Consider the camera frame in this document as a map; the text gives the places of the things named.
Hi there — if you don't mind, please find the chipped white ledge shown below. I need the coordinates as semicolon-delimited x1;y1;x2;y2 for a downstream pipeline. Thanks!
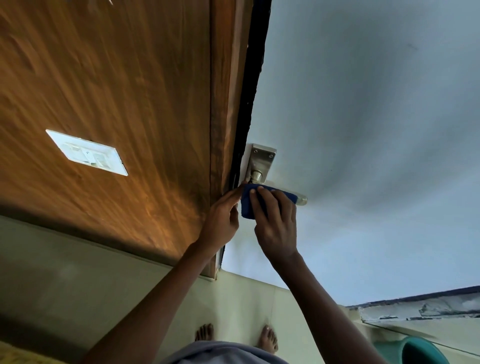
346;286;480;324

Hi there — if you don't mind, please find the person's left forearm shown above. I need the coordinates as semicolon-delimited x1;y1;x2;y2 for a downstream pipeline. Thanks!
80;242;226;364

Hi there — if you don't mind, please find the person's right foot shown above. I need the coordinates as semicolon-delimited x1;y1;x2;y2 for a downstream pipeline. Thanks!
257;325;279;355

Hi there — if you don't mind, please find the person's left foot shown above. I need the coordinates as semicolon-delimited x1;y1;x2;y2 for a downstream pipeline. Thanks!
194;323;215;343

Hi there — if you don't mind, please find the white switch plate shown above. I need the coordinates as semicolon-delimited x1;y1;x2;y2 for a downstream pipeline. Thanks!
45;129;129;177

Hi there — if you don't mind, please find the person's foot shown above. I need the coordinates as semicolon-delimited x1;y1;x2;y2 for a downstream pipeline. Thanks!
194;323;215;343
257;325;279;355

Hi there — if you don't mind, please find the wooden door frame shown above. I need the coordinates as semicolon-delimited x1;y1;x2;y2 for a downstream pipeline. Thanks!
208;0;254;281

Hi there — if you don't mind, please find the white door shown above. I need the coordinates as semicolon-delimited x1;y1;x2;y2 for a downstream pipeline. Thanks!
221;0;480;307

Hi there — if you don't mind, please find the person's left hand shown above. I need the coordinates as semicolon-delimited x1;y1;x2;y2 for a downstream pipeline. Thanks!
196;182;248;258

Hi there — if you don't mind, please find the person's right forearm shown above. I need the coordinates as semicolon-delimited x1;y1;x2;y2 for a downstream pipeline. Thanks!
268;250;388;364

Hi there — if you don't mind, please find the teal plastic bucket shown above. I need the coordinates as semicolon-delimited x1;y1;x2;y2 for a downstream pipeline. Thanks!
399;336;451;364

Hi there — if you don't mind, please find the person's right hand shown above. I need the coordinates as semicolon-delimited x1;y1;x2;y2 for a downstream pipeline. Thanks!
248;186;301;265

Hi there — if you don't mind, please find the black door seal strip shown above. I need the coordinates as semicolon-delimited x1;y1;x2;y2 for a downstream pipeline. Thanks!
228;0;273;190

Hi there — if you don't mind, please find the yellow cloth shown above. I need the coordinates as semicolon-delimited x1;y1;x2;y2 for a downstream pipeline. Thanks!
0;340;65;364

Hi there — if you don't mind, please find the metal door handle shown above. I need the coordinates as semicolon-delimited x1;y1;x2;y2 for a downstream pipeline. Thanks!
245;143;308;207

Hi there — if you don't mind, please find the wooden wall panel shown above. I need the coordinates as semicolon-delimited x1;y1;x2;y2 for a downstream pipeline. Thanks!
0;0;211;279

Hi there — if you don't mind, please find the blue cleaning cloth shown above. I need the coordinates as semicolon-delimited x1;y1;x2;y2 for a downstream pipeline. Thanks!
240;183;299;220

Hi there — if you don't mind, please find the grey shirt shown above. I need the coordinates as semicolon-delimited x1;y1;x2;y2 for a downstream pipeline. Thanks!
161;340;290;364

